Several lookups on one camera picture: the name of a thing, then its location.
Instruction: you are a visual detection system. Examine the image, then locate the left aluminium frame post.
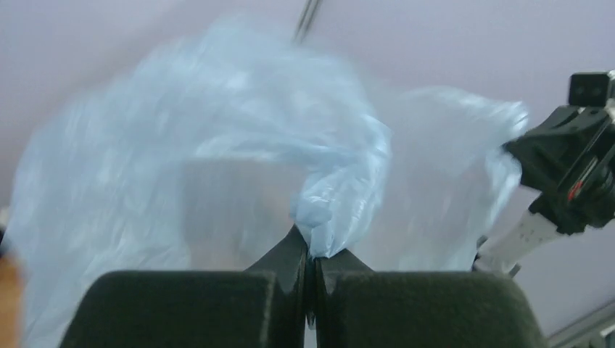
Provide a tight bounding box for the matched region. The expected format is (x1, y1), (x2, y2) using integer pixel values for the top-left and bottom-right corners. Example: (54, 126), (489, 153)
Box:
(292, 0), (322, 44)

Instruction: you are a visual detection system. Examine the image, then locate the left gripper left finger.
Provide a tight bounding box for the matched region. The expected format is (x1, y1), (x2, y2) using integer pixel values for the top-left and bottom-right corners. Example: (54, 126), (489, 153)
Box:
(61, 228), (307, 347)

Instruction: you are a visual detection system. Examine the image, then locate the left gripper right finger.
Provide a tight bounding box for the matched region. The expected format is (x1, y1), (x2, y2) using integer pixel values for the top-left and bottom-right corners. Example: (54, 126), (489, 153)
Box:
(314, 250), (548, 348)

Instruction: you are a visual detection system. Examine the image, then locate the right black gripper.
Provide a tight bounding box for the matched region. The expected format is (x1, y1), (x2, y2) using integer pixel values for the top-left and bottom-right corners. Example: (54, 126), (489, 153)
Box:
(503, 106), (614, 235)

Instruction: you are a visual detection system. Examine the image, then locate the blue translucent trash bag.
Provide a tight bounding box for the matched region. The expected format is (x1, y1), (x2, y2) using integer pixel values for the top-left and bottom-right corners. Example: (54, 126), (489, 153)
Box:
(7, 18), (528, 347)

